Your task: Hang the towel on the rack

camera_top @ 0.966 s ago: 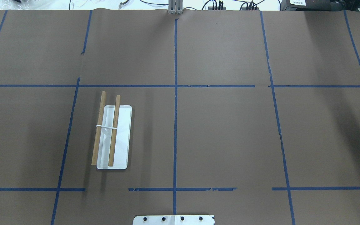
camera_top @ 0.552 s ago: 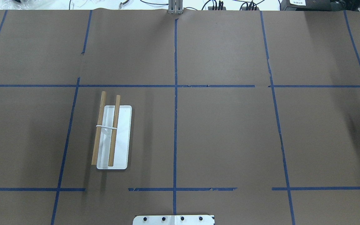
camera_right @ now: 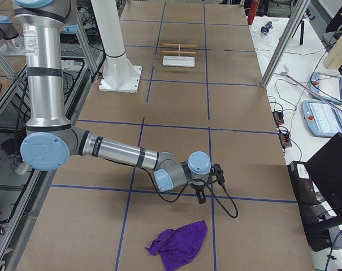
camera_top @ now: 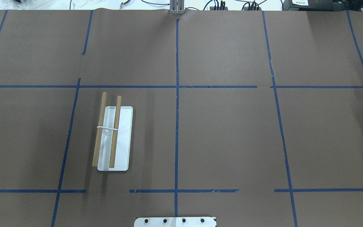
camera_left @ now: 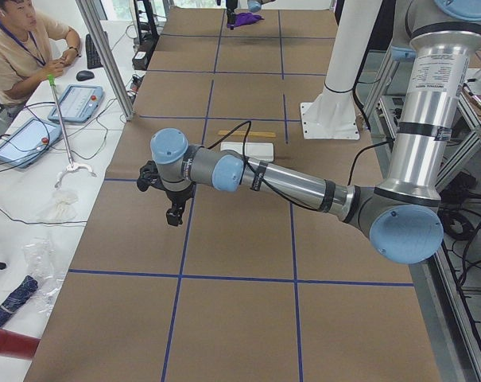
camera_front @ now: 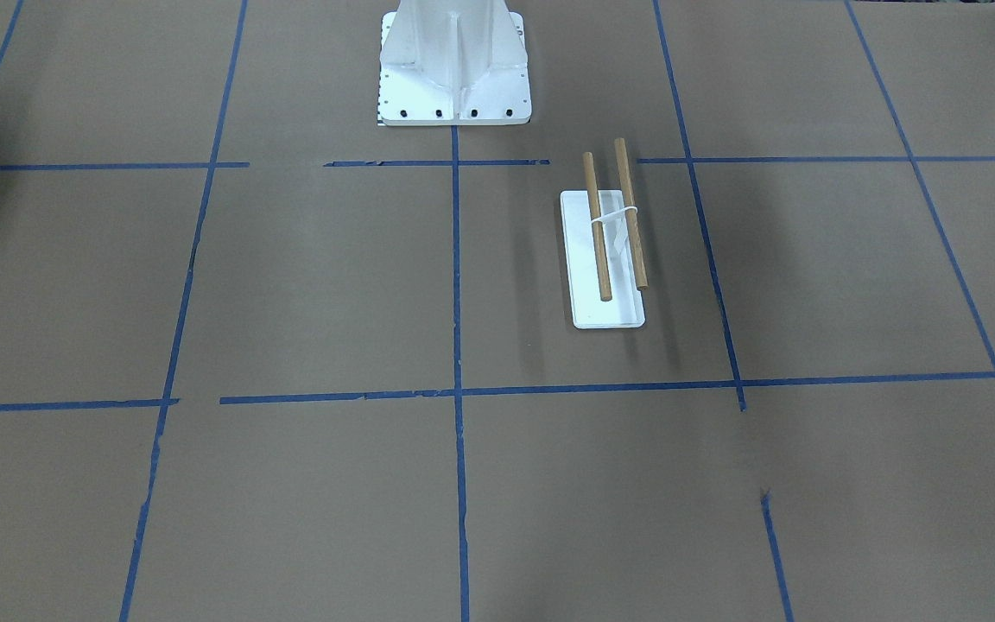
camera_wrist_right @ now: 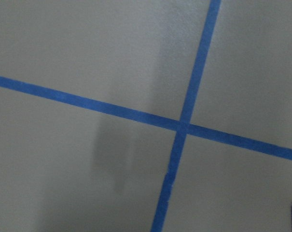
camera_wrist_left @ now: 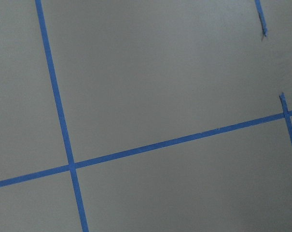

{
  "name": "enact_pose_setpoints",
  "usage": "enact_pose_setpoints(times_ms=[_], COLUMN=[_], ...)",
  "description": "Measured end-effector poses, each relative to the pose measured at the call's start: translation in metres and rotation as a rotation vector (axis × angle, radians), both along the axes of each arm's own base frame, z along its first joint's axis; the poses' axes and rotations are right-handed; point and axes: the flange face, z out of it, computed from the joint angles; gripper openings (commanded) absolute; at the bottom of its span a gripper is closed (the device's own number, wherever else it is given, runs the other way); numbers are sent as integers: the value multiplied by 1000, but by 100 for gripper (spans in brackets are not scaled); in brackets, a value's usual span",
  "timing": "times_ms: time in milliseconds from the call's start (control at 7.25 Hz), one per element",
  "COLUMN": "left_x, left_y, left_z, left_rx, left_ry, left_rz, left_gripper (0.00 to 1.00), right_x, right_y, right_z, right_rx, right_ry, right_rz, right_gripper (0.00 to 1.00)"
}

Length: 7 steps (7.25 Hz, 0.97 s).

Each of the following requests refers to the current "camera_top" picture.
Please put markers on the grey metal camera post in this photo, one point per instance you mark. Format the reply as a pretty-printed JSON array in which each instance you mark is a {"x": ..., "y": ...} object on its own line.
[{"x": 177, "y": 7}]

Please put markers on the black power strip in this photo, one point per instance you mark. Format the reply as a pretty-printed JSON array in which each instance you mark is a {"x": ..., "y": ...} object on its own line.
[
  {"x": 250, "y": 6},
  {"x": 219, "y": 5}
]

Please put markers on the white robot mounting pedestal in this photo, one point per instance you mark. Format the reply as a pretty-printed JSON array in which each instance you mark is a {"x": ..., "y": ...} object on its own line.
[{"x": 175, "y": 222}]

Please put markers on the white towel rack base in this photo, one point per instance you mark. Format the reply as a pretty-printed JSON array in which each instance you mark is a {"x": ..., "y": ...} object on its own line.
[{"x": 123, "y": 141}]

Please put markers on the black electronics box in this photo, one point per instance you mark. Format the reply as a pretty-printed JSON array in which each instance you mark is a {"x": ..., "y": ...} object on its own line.
[{"x": 322, "y": 5}]

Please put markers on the white rack bracket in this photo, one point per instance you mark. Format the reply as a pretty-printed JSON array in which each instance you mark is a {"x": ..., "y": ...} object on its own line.
[{"x": 105, "y": 131}]

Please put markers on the inner wooden rack bar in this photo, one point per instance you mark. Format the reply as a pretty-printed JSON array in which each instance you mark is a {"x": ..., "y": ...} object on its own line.
[{"x": 115, "y": 136}]

